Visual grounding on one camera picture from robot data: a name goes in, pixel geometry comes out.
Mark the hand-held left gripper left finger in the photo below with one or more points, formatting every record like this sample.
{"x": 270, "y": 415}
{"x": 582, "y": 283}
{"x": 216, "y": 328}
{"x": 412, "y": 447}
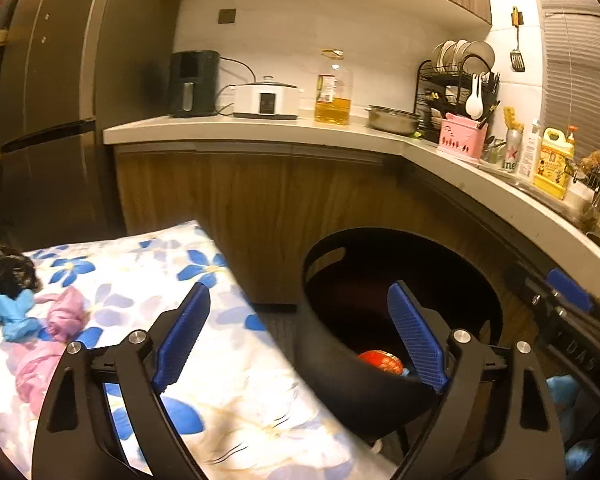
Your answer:
{"x": 180, "y": 340}

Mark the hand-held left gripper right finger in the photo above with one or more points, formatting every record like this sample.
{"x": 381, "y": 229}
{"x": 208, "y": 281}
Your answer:
{"x": 415, "y": 335}

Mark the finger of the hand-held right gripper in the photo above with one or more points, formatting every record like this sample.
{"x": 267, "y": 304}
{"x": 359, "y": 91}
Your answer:
{"x": 530, "y": 285}
{"x": 572, "y": 287}

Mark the printed red paper cup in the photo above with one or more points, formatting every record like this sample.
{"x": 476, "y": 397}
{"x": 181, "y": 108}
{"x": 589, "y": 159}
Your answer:
{"x": 380, "y": 362}

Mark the black trash bin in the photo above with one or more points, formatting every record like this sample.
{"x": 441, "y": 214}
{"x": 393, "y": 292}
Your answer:
{"x": 340, "y": 375}

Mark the knotted lilac plastic bag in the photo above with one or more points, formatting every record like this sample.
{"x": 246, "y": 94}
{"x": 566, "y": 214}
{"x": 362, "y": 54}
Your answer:
{"x": 67, "y": 312}

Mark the small black plastic bag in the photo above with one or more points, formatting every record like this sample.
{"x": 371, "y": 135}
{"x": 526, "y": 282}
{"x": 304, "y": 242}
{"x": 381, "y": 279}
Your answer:
{"x": 15, "y": 272}

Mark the person's light blue clothing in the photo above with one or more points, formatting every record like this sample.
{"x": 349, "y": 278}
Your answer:
{"x": 562, "y": 390}

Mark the blue floral blanket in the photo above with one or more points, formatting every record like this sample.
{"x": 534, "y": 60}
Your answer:
{"x": 230, "y": 410}

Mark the yellow detergent bottle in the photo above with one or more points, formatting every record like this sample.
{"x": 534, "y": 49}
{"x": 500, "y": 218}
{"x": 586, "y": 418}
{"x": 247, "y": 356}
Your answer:
{"x": 552, "y": 165}

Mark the brown scrub sponge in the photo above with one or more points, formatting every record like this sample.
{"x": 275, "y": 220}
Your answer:
{"x": 591, "y": 162}

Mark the white pump bottle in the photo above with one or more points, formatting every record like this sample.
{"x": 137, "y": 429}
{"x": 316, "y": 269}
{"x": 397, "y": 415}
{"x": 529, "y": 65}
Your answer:
{"x": 529, "y": 152}

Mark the beer can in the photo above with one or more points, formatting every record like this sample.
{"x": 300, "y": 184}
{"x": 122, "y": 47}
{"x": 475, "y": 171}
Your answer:
{"x": 512, "y": 152}

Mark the kitchen counter cabinet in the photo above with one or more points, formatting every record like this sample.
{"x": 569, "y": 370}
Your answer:
{"x": 230, "y": 185}

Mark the pink utensil holder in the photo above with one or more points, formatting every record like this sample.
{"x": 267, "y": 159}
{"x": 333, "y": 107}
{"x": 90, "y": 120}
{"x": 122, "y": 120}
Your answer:
{"x": 460, "y": 137}

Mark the yellow scrubber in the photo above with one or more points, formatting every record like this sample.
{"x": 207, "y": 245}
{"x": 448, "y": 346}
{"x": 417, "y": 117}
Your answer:
{"x": 512, "y": 120}

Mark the white rice spoon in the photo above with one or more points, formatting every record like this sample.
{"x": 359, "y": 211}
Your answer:
{"x": 474, "y": 105}

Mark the black dish rack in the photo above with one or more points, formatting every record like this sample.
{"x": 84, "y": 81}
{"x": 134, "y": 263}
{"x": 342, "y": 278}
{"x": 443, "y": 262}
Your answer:
{"x": 430, "y": 95}

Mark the steel bowl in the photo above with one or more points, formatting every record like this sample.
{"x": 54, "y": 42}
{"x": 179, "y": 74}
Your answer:
{"x": 392, "y": 120}

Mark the hanging slotted spatula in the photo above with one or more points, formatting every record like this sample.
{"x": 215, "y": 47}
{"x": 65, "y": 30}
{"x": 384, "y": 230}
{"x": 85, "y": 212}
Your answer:
{"x": 516, "y": 60}

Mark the window blinds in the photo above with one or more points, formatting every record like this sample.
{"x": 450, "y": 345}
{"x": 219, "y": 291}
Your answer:
{"x": 575, "y": 60}

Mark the row of white plates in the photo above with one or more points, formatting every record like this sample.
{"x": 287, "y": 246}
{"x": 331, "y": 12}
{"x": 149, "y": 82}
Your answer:
{"x": 467, "y": 55}

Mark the cooking oil bottle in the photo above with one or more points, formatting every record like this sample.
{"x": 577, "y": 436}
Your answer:
{"x": 334, "y": 100}

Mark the white electric cooker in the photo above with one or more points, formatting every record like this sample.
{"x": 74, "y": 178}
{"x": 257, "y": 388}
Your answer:
{"x": 265, "y": 100}

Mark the black air fryer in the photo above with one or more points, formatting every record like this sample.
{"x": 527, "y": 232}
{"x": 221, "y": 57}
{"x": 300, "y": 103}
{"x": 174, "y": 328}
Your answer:
{"x": 192, "y": 85}

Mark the dark steel refrigerator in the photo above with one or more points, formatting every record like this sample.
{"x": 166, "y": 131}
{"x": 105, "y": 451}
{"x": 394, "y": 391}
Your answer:
{"x": 70, "y": 85}

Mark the dark wall outlet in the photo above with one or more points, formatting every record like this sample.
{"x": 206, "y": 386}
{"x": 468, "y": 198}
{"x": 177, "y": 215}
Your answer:
{"x": 227, "y": 16}

